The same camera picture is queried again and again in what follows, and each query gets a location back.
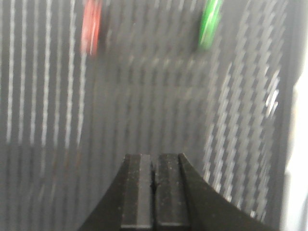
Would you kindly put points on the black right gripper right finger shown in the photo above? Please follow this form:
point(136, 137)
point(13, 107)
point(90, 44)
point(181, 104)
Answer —
point(186, 202)

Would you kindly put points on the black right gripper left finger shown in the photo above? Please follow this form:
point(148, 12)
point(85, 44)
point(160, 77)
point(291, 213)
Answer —
point(127, 204)

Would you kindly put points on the red toggle switch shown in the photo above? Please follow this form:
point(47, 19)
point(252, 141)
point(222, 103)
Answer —
point(91, 27)

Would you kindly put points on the black perforated pegboard panel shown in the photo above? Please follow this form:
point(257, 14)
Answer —
point(68, 119)

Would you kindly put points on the green toggle switch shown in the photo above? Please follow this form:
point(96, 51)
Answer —
point(209, 22)

